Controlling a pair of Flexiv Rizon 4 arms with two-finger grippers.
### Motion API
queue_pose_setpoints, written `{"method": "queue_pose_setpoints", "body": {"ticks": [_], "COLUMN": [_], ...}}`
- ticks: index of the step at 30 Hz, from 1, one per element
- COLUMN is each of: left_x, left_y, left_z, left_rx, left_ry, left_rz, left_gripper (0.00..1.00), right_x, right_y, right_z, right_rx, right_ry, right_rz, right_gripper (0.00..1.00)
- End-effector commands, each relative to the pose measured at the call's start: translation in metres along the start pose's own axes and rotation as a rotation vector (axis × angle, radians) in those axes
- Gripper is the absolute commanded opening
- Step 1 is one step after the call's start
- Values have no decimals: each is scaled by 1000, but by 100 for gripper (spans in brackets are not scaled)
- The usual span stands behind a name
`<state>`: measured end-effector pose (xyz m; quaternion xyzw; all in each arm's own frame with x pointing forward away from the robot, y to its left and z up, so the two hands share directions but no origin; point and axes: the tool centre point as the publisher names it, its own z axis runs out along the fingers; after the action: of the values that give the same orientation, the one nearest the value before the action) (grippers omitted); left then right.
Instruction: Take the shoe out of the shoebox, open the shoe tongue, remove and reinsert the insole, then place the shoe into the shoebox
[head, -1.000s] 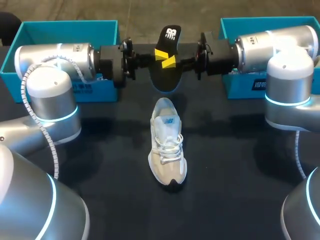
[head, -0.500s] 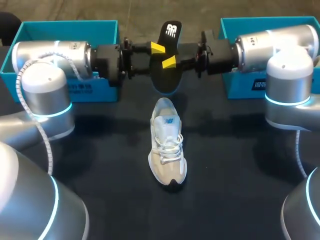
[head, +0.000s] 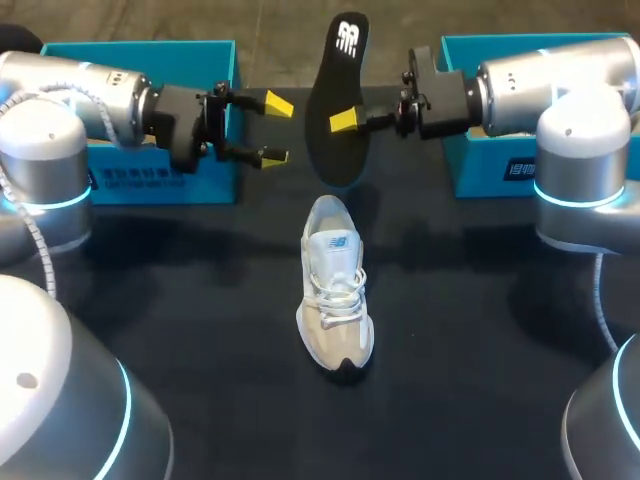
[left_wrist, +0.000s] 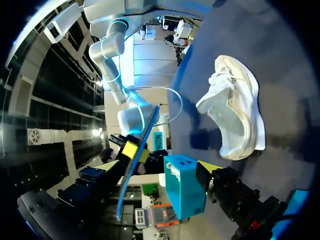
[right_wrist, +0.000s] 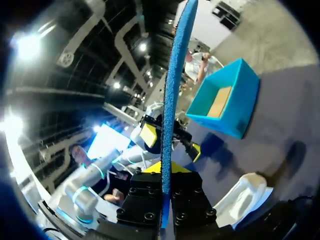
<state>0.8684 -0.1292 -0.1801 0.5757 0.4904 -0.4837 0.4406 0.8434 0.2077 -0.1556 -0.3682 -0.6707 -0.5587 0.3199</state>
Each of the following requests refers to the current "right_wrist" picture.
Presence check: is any blue and black insole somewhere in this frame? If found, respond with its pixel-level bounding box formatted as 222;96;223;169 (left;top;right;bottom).
159;0;199;229

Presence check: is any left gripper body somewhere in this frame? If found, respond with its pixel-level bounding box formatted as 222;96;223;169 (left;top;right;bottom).
141;113;194;147

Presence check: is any teal box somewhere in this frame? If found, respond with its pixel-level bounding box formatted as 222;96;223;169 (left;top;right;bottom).
185;57;261;140

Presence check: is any white grey shoe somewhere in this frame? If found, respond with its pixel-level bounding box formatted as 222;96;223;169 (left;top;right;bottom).
213;171;275;230

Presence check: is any person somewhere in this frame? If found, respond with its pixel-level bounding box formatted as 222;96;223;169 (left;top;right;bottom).
184;48;214;85
68;143;131;208

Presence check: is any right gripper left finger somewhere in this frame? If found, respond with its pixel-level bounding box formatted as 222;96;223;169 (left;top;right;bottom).
115;160;164;228

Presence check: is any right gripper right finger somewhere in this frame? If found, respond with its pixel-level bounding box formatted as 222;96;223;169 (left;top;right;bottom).
169;160;218;228

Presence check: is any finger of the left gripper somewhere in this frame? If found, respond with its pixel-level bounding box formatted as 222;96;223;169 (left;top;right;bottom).
138;122;159;149
183;138;202;163

